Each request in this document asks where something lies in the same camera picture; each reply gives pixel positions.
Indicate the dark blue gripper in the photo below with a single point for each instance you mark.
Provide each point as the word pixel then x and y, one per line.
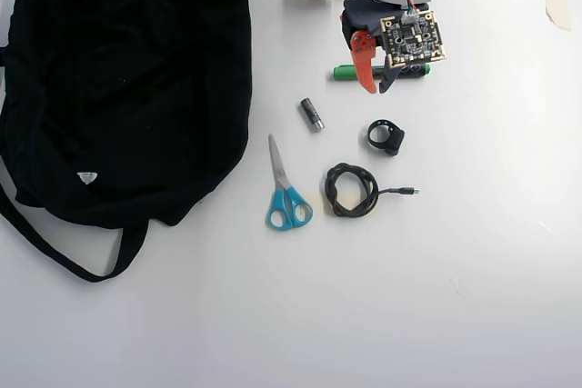
pixel 363 46

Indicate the green marker with black barrel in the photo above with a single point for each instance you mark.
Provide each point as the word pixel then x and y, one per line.
pixel 344 73

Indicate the black fabric bag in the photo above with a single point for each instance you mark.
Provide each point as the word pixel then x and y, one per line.
pixel 113 88

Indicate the small black cylindrical battery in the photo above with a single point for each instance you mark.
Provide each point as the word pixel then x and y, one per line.
pixel 311 114

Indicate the bare camera circuit board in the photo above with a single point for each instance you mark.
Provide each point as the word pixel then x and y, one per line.
pixel 411 38

